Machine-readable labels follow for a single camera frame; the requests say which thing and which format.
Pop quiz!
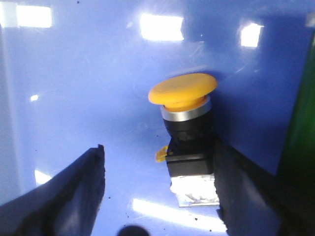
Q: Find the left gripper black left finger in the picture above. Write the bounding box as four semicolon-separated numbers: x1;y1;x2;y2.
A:
0;145;105;236

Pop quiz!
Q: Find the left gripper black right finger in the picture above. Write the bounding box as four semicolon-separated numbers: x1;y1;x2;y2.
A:
214;140;315;236

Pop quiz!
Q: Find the yellow mushroom push button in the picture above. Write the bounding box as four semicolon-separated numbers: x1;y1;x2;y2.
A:
148;73;220;207

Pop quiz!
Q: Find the green conveyor belt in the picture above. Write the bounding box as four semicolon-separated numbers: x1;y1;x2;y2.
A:
285;38;315;183

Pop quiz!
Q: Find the blue plastic bin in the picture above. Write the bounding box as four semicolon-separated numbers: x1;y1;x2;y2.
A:
0;0;315;236

